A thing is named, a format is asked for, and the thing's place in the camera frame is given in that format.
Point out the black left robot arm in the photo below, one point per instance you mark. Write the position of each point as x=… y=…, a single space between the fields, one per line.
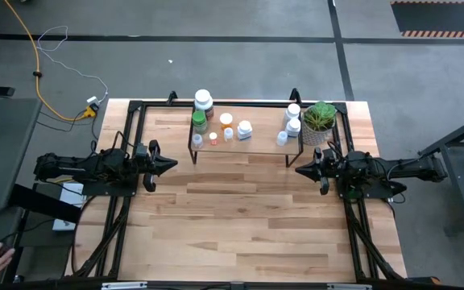
x=75 y=167

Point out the white medicine bottle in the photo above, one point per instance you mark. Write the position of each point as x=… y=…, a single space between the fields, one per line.
x=293 y=109
x=294 y=125

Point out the black desk support beam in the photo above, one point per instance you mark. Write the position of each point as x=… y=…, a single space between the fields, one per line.
x=42 y=203

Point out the wooden shelf black metal legs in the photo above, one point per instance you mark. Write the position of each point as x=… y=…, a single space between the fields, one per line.
x=264 y=141

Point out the succulent in patterned white pot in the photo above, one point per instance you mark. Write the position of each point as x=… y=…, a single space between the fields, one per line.
x=320 y=117

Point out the white power box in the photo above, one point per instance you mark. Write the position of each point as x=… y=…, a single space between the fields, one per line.
x=73 y=197

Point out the green bottle with green cap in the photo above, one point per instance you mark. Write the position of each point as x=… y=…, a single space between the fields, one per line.
x=199 y=117

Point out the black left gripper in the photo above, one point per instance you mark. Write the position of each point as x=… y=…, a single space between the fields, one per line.
x=145 y=163

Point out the black hazard-striped floor mat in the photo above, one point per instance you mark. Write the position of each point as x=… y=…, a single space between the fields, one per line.
x=437 y=18

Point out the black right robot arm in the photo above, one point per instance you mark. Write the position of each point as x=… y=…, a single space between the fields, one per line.
x=409 y=167

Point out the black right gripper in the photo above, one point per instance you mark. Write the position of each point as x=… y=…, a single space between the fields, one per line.
x=330 y=167

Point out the black aluminium table frame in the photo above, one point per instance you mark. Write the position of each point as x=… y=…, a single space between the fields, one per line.
x=256 y=104

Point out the large white maroon-label bottle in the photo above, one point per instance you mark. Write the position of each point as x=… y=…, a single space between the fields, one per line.
x=202 y=96

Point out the silver frame bracket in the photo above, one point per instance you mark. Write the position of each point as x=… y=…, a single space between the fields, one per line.
x=124 y=285
x=349 y=287

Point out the grey desk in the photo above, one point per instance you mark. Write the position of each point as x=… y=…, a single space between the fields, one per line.
x=2 y=153

